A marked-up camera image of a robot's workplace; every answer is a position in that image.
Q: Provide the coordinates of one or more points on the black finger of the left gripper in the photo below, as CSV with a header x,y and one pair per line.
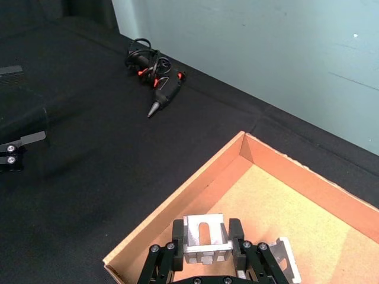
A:
x,y
12,159

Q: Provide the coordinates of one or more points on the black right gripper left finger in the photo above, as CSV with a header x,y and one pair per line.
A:
x,y
178,254

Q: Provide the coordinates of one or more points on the shallow brown cardboard tray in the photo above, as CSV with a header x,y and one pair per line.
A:
x,y
296,201

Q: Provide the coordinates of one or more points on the black table cloth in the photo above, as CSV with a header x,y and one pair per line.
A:
x,y
89,192

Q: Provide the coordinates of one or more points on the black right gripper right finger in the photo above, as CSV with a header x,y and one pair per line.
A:
x,y
237,236

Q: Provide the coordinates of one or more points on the grey slotted metal bracket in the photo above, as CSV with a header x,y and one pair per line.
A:
x,y
207,233
284,254

